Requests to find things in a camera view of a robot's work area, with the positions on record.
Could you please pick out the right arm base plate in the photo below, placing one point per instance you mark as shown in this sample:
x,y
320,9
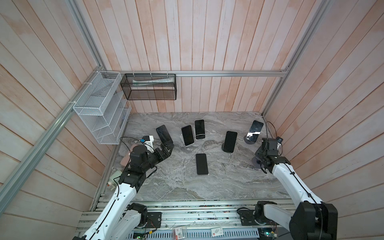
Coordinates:
x,y
247,217

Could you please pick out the grey far-right phone stand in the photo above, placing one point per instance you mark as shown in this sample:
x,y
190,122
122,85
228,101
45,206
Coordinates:
x,y
247,141

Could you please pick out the black wire mesh basket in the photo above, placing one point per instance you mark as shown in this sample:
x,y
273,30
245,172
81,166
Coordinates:
x,y
139,87

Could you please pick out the pale green small device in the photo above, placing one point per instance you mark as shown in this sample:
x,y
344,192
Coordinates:
x,y
114,180

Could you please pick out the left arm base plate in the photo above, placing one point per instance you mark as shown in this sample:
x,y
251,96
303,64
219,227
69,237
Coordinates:
x,y
154,220

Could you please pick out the pink phone case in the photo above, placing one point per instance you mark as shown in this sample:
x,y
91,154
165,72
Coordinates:
x,y
126,159

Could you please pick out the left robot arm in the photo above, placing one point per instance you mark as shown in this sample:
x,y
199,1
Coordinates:
x,y
120,217

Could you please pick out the phone with green case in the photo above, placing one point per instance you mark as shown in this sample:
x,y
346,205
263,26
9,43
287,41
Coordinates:
x,y
230,141

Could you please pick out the aluminium rail frame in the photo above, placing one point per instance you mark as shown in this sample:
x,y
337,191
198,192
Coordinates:
x,y
193,219

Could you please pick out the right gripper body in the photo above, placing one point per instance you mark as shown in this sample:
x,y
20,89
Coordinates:
x,y
259,154

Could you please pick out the white wire mesh shelf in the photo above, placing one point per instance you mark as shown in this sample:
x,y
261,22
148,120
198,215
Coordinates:
x,y
103,109

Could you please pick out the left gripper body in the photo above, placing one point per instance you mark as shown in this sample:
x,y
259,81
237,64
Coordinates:
x,y
155,157

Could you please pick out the phone with purple case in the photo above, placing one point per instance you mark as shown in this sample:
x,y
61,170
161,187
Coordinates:
x,y
202,164

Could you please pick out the dark grey phone stand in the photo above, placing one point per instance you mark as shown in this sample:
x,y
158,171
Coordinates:
x,y
224,147

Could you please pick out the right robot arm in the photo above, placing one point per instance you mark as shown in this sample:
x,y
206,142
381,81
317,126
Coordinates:
x,y
312,219

